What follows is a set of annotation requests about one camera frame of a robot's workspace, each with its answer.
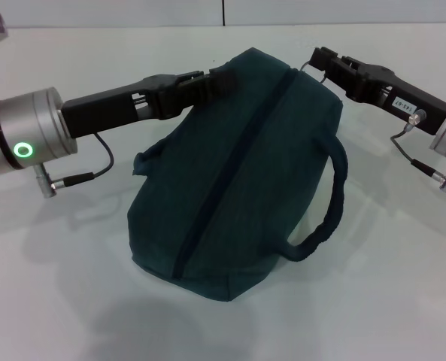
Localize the dark teal insulated lunch bag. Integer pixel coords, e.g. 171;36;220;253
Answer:
126;47;350;304

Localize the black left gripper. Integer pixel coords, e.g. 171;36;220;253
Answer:
59;64;239;141

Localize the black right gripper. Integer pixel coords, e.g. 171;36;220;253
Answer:
306;45;446;138

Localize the right gripper cable with connector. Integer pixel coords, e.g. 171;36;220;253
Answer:
389;108;446;194

